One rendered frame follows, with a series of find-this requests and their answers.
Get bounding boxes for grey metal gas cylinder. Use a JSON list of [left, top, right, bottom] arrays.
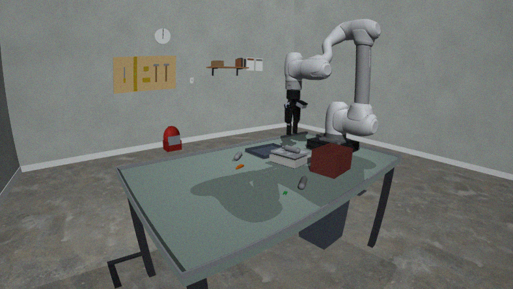
[[298, 176, 307, 189]]

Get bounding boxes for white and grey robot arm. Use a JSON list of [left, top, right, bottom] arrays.
[[284, 19, 381, 145]]

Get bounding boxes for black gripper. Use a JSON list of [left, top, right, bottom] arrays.
[[284, 90, 301, 135]]

